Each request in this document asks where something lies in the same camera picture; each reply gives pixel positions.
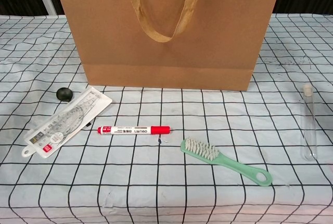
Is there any brown paper carrier bag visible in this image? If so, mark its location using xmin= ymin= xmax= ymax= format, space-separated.
xmin=50 ymin=0 xmax=285 ymax=91

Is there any red white marker pen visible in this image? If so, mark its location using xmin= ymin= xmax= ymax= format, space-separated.
xmin=97 ymin=125 xmax=171 ymax=135

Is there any green plastic brush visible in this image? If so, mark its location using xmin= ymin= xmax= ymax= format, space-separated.
xmin=180 ymin=136 xmax=273 ymax=188

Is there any white black checkered tablecloth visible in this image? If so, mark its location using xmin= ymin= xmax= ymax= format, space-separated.
xmin=0 ymin=13 xmax=333 ymax=224

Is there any black round knob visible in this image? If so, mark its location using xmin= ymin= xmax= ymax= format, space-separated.
xmin=56 ymin=87 xmax=74 ymax=103

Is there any clear ruler set package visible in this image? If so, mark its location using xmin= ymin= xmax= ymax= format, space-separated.
xmin=21 ymin=85 xmax=113 ymax=159

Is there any clear test tube with cork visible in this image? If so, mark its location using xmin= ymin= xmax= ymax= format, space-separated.
xmin=300 ymin=83 xmax=318 ymax=161

